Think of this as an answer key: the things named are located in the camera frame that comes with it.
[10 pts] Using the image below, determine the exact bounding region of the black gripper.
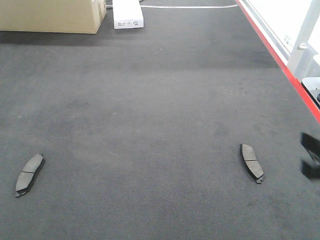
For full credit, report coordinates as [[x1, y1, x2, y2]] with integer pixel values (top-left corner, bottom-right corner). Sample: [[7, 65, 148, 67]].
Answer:
[[300, 132, 320, 179]]

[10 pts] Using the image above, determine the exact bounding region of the grey brake pad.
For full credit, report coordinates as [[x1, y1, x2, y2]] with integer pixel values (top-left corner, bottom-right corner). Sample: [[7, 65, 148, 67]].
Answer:
[[15, 153, 45, 198], [240, 143, 265, 184]]

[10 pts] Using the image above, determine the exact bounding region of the white long box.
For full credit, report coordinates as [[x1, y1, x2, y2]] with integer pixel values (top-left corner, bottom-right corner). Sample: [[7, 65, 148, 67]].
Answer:
[[112, 0, 144, 30]]

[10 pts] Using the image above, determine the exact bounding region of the cardboard box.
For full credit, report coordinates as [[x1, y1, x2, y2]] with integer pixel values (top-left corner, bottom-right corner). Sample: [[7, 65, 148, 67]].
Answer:
[[0, 0, 107, 34]]

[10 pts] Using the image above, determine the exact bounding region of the white metal post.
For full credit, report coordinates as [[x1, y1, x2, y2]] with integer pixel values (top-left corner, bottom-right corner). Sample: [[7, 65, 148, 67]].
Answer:
[[286, 0, 320, 82]]

